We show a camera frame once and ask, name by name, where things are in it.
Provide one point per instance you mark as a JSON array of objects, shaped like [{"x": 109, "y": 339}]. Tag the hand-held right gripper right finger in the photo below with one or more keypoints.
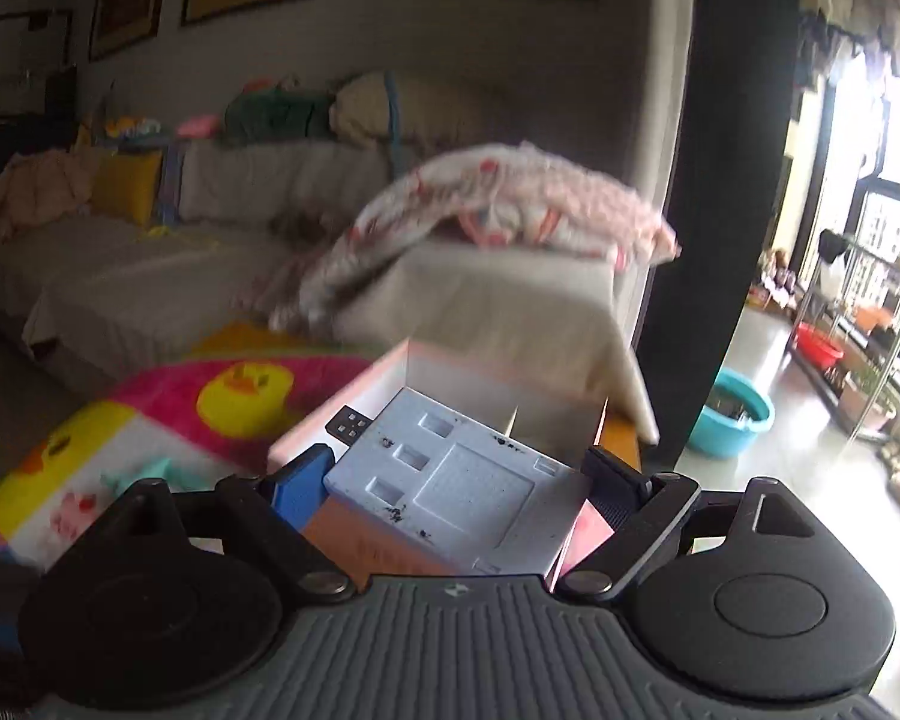
[{"x": 616, "y": 481}]

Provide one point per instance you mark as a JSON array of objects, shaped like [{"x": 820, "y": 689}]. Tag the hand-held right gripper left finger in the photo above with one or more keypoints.
[{"x": 300, "y": 481}]

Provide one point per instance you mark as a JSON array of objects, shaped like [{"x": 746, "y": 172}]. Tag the white battery charger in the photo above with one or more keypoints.
[{"x": 457, "y": 480}]

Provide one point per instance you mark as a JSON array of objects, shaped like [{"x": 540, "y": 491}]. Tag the pink cardboard box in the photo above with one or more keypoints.
[{"x": 457, "y": 371}]

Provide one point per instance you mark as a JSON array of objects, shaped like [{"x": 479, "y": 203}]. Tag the teal plastic basin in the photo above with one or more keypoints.
[{"x": 731, "y": 416}]

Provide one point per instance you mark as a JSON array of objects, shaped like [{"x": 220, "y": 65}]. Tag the teal plastic toy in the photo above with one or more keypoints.
[{"x": 146, "y": 474}]

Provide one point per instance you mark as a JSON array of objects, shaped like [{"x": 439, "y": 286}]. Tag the colourful cartoon play mat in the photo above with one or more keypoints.
[{"x": 157, "y": 420}]

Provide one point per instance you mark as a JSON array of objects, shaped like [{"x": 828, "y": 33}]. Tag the red plastic basin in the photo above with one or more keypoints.
[{"x": 819, "y": 345}]

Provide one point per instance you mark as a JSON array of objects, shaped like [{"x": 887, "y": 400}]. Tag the beige covered sofa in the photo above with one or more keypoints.
[{"x": 157, "y": 277}]

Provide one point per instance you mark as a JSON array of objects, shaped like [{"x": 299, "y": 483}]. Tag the metal rack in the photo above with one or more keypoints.
[{"x": 877, "y": 330}]

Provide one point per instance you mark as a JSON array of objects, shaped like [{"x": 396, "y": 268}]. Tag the pink printed blanket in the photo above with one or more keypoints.
[{"x": 495, "y": 187}]

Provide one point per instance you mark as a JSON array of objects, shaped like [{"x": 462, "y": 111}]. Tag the dark curtain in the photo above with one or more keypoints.
[{"x": 720, "y": 165}]

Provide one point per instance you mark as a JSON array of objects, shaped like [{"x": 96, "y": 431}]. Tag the yellow cushion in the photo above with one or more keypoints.
[{"x": 124, "y": 184}]

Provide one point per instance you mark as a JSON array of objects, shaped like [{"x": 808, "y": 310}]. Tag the green plush toy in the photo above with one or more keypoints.
[{"x": 277, "y": 116}]

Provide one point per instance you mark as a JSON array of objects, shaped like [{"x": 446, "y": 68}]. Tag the beige pillow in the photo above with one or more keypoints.
[{"x": 360, "y": 109}]

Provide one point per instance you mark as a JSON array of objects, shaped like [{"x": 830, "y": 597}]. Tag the pink cloth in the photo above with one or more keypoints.
[{"x": 22, "y": 195}]

